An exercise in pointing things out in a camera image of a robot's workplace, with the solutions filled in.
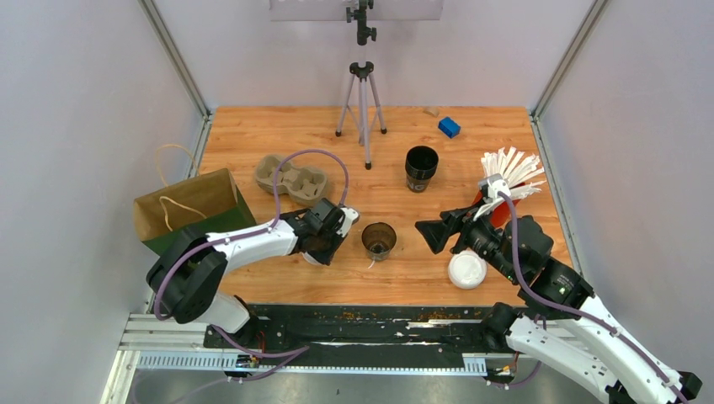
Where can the black paper cup stack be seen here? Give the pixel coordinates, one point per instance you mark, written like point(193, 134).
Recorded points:
point(420, 165)

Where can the grey camera tripod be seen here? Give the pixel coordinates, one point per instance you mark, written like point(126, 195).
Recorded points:
point(361, 71)

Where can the white single cup lid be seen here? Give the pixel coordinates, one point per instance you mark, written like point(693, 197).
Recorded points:
point(317, 258)

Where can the grey pulp cup carrier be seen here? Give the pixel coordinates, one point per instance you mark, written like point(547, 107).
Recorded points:
point(303, 184)

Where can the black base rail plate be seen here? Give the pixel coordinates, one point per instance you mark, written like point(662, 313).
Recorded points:
point(324, 339)

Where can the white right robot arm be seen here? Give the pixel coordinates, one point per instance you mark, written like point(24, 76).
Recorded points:
point(564, 324)

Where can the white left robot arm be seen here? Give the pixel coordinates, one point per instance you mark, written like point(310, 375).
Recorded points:
point(187, 276)

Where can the green paper bag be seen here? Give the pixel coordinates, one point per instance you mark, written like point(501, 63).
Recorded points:
point(210, 202)

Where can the white plastic lid stack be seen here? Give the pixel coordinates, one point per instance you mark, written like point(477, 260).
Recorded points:
point(466, 270)

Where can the brown coffee cup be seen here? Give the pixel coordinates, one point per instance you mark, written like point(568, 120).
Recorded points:
point(378, 239)

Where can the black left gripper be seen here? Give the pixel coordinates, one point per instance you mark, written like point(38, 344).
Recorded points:
point(327, 258)

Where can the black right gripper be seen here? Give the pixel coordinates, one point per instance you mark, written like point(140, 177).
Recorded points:
point(458, 220)

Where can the white wrapped straws bundle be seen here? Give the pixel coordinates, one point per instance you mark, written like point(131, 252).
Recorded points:
point(517, 170)

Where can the small tan block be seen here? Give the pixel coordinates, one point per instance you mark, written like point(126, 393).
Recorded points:
point(432, 111)

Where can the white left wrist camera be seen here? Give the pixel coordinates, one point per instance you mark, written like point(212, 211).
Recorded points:
point(350, 217)

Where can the blue small block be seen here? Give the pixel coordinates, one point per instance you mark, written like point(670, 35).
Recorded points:
point(449, 127)

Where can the red straw holder cup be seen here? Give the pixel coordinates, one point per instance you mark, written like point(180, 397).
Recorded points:
point(499, 215)

